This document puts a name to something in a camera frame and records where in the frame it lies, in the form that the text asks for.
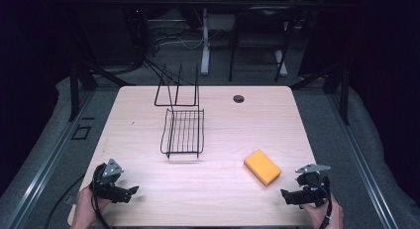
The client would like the black metal stand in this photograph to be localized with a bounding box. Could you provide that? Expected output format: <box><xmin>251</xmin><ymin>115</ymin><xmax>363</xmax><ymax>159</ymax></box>
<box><xmin>67</xmin><ymin>57</ymin><xmax>137</xmax><ymax>123</ymax></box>
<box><xmin>290</xmin><ymin>61</ymin><xmax>352</xmax><ymax>126</ymax></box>

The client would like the black wire rack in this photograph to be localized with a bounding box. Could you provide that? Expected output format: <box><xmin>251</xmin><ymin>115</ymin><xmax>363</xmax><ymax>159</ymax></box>
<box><xmin>154</xmin><ymin>62</ymin><xmax>206</xmax><ymax>160</ymax></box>

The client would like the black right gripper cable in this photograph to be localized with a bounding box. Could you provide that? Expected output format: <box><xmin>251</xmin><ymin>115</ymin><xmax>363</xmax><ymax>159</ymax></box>
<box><xmin>310</xmin><ymin>180</ymin><xmax>333</xmax><ymax>229</ymax></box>

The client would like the white desk leg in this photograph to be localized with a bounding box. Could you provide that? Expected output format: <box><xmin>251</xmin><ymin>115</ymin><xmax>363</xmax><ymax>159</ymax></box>
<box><xmin>200</xmin><ymin>8</ymin><xmax>212</xmax><ymax>76</ymax></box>

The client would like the black rectangular floor frame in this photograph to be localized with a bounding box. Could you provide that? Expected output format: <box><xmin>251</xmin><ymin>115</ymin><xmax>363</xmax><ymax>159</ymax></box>
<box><xmin>70</xmin><ymin>124</ymin><xmax>92</xmax><ymax>141</ymax></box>

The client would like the tangle of floor cables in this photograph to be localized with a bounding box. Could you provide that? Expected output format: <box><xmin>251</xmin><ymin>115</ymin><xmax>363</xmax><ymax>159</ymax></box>
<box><xmin>132</xmin><ymin>10</ymin><xmax>226</xmax><ymax>86</ymax></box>

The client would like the yellow sponge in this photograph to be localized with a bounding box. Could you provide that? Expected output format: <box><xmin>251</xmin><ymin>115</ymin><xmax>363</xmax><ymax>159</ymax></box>
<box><xmin>243</xmin><ymin>149</ymin><xmax>283</xmax><ymax>187</ymax></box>

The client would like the person's right hand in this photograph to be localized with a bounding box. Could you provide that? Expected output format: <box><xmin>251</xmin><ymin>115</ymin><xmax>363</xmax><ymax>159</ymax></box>
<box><xmin>299</xmin><ymin>194</ymin><xmax>345</xmax><ymax>229</ymax></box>

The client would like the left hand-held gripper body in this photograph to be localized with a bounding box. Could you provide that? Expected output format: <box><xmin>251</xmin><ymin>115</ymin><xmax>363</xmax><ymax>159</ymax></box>
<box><xmin>89</xmin><ymin>158</ymin><xmax>132</xmax><ymax>204</ymax></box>

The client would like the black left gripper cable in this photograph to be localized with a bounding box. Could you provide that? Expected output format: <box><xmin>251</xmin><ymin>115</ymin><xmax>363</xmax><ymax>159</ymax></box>
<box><xmin>44</xmin><ymin>172</ymin><xmax>112</xmax><ymax>229</ymax></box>

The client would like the black chair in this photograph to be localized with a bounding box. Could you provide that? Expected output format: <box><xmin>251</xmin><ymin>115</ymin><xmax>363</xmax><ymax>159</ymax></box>
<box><xmin>228</xmin><ymin>5</ymin><xmax>306</xmax><ymax>83</ymax></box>

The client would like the aluminium floor rail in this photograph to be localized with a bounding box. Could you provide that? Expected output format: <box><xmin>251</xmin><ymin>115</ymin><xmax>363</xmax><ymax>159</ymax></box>
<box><xmin>0</xmin><ymin>89</ymin><xmax>97</xmax><ymax>229</ymax></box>
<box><xmin>326</xmin><ymin>89</ymin><xmax>400</xmax><ymax>229</ymax></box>

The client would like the person's left hand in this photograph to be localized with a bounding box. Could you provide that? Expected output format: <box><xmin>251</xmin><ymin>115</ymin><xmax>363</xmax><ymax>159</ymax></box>
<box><xmin>70</xmin><ymin>184</ymin><xmax>111</xmax><ymax>229</ymax></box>

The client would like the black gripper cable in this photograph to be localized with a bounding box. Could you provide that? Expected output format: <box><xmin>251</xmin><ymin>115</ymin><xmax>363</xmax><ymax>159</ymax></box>
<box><xmin>310</xmin><ymin>180</ymin><xmax>333</xmax><ymax>229</ymax></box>
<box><xmin>44</xmin><ymin>172</ymin><xmax>112</xmax><ymax>229</ymax></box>

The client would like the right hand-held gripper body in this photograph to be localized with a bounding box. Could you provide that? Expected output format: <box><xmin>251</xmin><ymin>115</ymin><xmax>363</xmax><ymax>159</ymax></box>
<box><xmin>285</xmin><ymin>163</ymin><xmax>332</xmax><ymax>209</ymax></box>

